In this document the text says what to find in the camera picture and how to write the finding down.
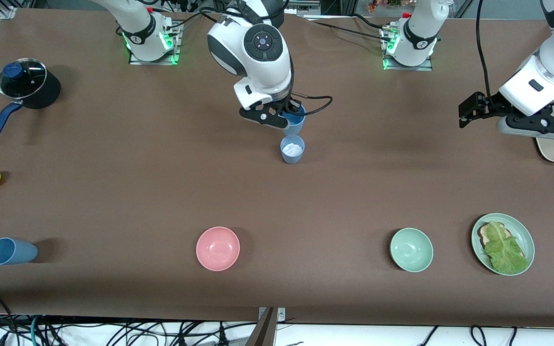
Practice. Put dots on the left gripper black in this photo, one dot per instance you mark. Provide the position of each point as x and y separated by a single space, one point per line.
491 105

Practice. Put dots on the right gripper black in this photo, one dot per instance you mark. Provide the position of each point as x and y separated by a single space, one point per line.
290 104

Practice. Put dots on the blue plastic cup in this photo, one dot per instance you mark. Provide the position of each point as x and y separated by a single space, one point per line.
292 160
296 127
12 252

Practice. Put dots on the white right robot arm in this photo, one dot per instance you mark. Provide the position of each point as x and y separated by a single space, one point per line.
262 62

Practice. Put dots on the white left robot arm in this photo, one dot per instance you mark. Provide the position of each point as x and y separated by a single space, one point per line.
546 72

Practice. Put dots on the brown table cover sheet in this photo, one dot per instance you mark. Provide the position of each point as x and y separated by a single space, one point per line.
277 206

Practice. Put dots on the grey equipment box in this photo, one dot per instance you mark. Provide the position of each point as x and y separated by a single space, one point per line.
282 6

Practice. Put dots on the toasted bread slice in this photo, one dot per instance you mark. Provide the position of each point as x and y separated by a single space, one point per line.
484 235

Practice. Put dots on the green lettuce leaf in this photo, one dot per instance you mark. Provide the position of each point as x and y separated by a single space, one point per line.
505 250

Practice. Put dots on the green bowl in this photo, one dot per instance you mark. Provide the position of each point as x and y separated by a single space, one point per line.
411 250

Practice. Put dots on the pink bowl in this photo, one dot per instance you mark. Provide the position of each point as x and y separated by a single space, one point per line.
218 250

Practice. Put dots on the glass lid with blue knob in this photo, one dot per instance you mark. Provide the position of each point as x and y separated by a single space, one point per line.
24 86

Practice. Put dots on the metal base plate green light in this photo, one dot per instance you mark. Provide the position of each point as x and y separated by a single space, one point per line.
421 67
137 61

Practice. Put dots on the metal table edge bracket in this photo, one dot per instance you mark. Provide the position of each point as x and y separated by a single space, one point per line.
282 315

